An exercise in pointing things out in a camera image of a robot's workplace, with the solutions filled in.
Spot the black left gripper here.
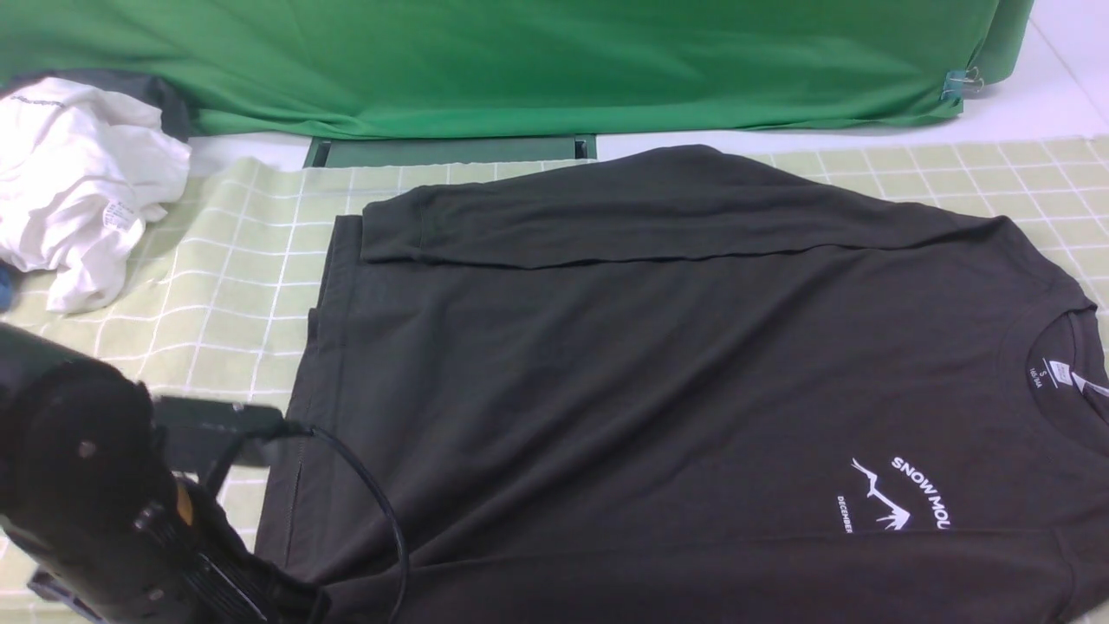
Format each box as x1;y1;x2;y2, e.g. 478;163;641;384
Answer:
26;479;330;623

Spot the dark gray long-sleeved shirt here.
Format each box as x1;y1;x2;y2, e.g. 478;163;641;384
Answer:
288;146;1108;623

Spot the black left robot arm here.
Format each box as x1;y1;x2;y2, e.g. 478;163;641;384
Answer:
3;324;330;623

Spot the crumpled white shirt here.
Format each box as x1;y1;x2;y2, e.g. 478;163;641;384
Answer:
1;76;191;315

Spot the light green checkered tablecloth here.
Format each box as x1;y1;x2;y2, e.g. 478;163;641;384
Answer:
3;135;1106;408

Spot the small blue object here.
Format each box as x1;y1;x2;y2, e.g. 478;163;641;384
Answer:
0;263;16;313

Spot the dark gray garment behind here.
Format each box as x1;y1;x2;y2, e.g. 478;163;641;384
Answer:
3;68;193;142

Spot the green backdrop cloth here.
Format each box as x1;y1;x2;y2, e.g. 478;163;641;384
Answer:
1;1;1032;140

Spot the blue binder clip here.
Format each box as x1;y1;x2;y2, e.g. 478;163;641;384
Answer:
939;67;985;102

